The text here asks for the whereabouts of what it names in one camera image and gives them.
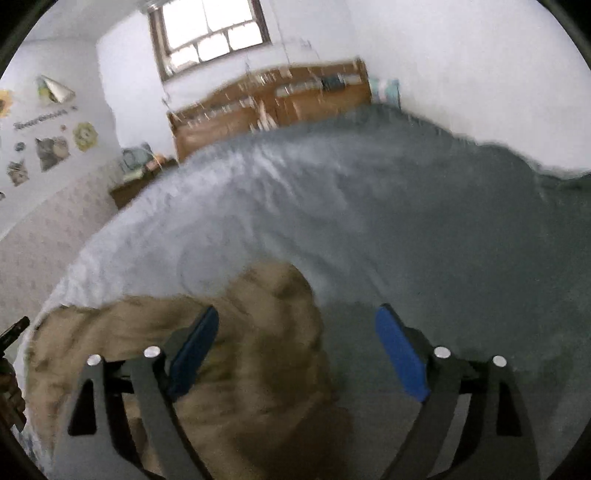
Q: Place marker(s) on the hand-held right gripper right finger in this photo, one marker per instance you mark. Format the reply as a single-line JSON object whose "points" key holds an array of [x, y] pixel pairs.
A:
{"points": [[401, 353]]}

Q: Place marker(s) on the grey bed blanket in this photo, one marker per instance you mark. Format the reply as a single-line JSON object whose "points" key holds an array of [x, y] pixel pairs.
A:
{"points": [[369, 221]]}

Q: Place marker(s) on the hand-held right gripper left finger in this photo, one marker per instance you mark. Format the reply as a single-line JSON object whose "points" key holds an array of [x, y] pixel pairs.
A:
{"points": [[194, 355]]}

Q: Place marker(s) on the small kitten wall sticker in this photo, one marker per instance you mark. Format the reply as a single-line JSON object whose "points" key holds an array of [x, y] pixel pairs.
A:
{"points": [[17, 173]]}

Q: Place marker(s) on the tent wall sticker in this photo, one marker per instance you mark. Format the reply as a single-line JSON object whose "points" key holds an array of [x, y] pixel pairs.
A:
{"points": [[55, 90]]}

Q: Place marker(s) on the grey cat wall sticker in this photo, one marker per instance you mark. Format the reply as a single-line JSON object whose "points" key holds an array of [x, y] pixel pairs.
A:
{"points": [[53, 153]]}

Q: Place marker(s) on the sunflower wall sticker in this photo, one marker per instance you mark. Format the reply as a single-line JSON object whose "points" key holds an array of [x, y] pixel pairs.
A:
{"points": [[5, 104]]}

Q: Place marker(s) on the lettering wall sticker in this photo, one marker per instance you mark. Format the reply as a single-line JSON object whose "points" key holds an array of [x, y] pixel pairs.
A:
{"points": [[44, 118]]}

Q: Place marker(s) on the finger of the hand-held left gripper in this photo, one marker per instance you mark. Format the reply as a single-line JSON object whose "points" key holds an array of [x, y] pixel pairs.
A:
{"points": [[14, 332]]}

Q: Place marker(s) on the wooden nightstand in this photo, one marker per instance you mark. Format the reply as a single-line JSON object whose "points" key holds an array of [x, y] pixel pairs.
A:
{"points": [[129, 189]]}

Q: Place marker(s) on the teal striped pillow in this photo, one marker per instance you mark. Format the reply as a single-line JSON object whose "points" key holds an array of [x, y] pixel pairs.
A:
{"points": [[385, 91]]}

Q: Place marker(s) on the dark object on headboard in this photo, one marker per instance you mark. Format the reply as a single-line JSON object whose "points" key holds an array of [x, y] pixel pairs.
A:
{"points": [[331, 83]]}

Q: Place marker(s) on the wooden bed headboard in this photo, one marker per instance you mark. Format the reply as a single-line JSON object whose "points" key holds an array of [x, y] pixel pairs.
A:
{"points": [[217, 120]]}

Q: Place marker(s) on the lion wall sticker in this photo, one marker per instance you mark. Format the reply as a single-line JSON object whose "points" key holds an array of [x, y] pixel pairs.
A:
{"points": [[86, 136]]}

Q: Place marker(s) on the wooden framed window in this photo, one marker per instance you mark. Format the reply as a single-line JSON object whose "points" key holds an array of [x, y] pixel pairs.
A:
{"points": [[207, 32]]}

